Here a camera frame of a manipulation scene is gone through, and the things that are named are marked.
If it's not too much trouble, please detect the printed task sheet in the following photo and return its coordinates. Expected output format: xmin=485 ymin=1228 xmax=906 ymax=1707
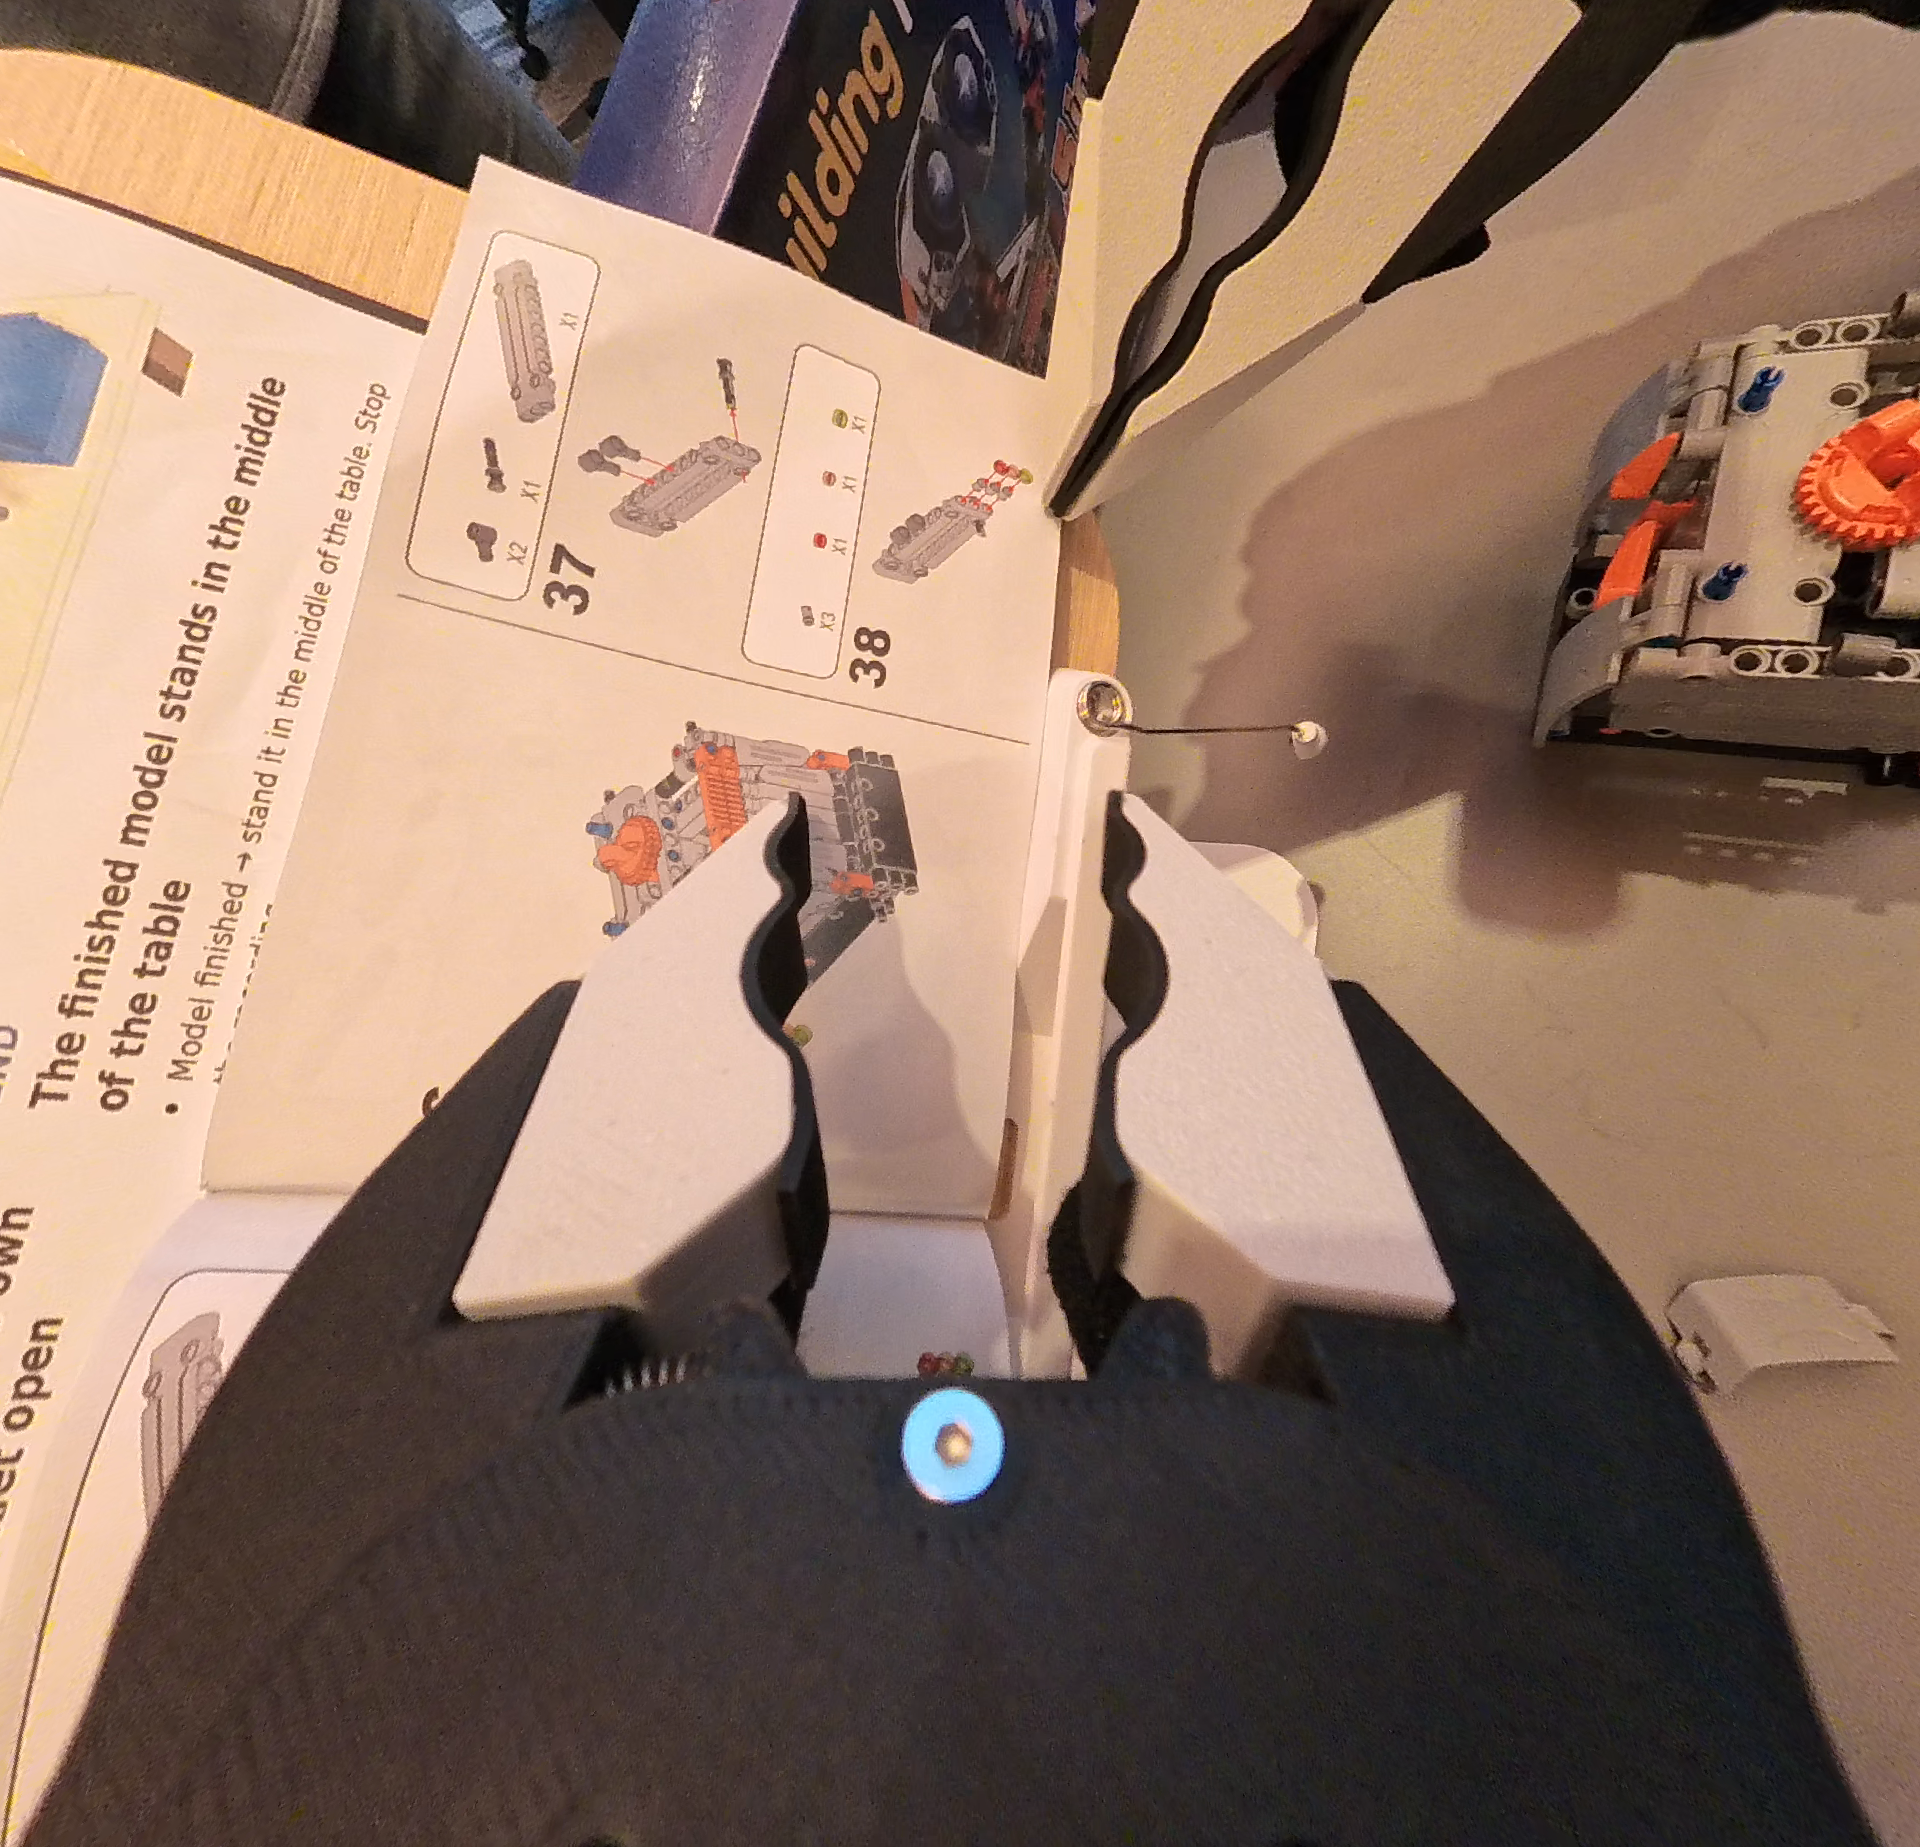
xmin=0 ymin=167 xmax=437 ymax=1653

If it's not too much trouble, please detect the grey orange toy block model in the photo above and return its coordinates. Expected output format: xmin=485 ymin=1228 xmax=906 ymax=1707
xmin=1530 ymin=287 xmax=1920 ymax=790

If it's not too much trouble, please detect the instruction booklet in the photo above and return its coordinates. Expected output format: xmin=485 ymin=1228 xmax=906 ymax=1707
xmin=135 ymin=152 xmax=1068 ymax=1533

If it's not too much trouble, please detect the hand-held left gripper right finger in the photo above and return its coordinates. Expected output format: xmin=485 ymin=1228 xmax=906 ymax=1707
xmin=1050 ymin=790 xmax=1456 ymax=1381

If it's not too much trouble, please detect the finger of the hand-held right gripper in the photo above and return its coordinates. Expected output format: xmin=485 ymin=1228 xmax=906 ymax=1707
xmin=1071 ymin=0 xmax=1588 ymax=516
xmin=1047 ymin=0 xmax=1358 ymax=516

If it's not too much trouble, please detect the blue robot kit box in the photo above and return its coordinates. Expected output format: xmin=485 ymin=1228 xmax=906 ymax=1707
xmin=574 ymin=0 xmax=1111 ymax=378

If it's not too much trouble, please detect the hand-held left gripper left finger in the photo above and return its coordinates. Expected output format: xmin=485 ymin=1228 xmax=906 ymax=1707
xmin=447 ymin=796 xmax=834 ymax=1323

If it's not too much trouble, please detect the metal page holder wire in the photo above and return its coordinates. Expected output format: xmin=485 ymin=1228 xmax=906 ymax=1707
xmin=1078 ymin=676 xmax=1332 ymax=764

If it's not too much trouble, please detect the small grey block panel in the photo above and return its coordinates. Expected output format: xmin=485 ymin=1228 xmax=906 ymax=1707
xmin=1665 ymin=1275 xmax=1898 ymax=1399

